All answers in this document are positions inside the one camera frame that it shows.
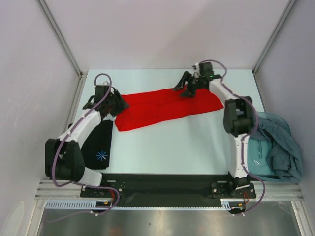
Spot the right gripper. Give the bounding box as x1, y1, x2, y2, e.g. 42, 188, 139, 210
173, 71, 204, 99

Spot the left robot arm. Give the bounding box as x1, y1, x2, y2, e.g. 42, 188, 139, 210
45, 85, 128, 197

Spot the red t shirt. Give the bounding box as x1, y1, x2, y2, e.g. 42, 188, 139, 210
115, 88, 223, 131

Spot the teal plastic bin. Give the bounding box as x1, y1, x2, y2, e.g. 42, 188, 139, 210
248, 112, 291, 182

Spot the right aluminium frame post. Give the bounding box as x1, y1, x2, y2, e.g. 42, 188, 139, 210
252, 0, 299, 76

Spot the white slotted cable duct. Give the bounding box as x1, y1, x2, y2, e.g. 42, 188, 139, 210
45, 199, 245, 211

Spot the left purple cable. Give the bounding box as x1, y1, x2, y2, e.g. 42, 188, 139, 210
46, 73, 121, 222

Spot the grey blue t shirt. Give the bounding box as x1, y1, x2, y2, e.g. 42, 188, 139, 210
251, 117, 303, 183

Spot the left aluminium frame post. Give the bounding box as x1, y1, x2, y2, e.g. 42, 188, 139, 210
35, 0, 83, 78

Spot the aluminium front rail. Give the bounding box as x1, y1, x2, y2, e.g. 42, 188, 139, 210
35, 180, 304, 201

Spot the aluminium frame post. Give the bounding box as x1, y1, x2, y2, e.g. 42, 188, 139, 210
252, 0, 299, 76
35, 0, 83, 78

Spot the folded black t shirt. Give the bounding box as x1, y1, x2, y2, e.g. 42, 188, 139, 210
80, 120, 113, 170

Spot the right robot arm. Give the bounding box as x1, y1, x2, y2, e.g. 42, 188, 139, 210
173, 60, 258, 197

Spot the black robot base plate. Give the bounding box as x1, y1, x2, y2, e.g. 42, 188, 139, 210
80, 173, 256, 207

